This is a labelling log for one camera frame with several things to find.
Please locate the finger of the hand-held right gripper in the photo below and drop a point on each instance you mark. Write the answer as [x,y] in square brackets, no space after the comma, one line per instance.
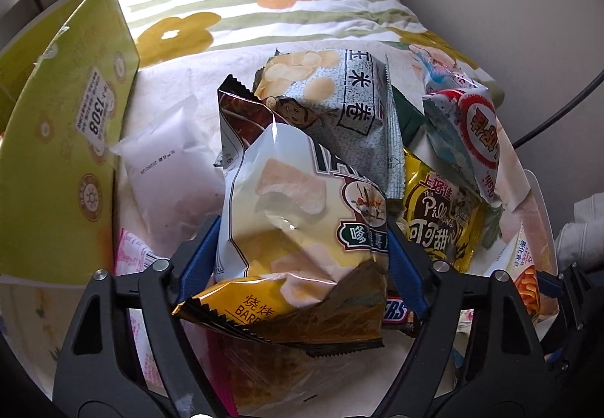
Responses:
[571,290]

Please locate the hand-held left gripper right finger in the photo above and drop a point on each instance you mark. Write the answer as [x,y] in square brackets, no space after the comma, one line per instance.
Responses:
[406,268]

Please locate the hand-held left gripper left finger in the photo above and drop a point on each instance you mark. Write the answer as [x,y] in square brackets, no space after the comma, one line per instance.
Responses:
[203,253]

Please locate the orange chip bag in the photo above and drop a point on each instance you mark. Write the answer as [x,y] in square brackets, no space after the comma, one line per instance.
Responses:
[528,286]

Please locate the gold foil snack bag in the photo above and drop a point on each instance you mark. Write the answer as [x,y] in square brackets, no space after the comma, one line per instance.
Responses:
[434,210]

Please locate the pink white snack packet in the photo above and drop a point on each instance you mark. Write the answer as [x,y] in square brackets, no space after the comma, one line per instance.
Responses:
[134,253]

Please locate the plain white snack packet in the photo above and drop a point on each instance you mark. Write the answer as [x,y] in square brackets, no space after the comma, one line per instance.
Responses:
[160,172]

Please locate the white yellow chip bag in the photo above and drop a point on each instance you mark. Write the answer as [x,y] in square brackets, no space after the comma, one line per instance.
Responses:
[292,210]

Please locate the blue bag with red label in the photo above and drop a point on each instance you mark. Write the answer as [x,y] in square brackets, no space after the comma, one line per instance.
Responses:
[476,135]

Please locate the grey corn roll bag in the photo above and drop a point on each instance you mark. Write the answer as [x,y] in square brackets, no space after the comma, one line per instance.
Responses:
[358,106]

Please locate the green cardboard box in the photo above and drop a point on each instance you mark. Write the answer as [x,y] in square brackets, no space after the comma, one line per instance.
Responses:
[61,125]

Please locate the brown chocolate bar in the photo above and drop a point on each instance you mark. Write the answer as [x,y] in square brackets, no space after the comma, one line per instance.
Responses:
[396,312]

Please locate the grey cloth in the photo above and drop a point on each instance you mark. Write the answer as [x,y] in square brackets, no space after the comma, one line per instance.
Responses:
[585,219]

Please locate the dark green packet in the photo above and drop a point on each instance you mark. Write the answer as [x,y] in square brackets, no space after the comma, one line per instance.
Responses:
[408,120]

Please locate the pale floral sheet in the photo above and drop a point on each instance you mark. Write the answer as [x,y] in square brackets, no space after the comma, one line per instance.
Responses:
[188,73]

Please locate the striped floral blanket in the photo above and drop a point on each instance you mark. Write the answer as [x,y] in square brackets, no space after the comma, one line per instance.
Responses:
[283,21]

